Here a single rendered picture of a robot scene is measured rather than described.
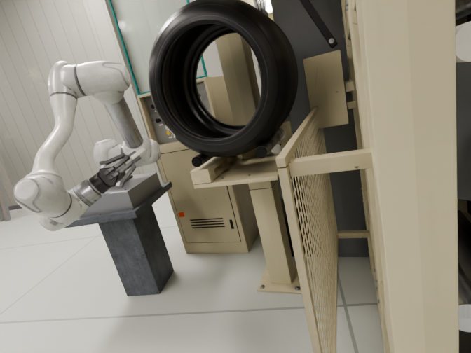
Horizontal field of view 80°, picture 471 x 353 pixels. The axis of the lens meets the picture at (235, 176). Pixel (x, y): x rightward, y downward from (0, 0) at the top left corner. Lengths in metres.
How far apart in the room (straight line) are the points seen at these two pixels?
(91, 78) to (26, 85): 4.55
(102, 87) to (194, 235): 1.34
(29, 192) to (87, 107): 4.26
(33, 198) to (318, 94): 1.09
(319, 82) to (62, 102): 1.06
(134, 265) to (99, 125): 3.46
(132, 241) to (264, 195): 0.89
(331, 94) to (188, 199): 1.30
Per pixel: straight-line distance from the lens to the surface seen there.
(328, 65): 1.29
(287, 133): 1.38
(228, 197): 1.99
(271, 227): 1.61
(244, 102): 1.43
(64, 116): 1.34
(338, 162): 0.53
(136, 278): 2.08
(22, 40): 5.85
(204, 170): 1.17
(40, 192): 1.01
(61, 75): 1.43
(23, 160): 6.34
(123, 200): 1.71
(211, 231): 2.19
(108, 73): 1.36
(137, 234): 1.89
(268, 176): 1.08
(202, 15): 1.09
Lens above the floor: 1.13
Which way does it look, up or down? 16 degrees down
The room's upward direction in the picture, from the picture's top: 13 degrees counter-clockwise
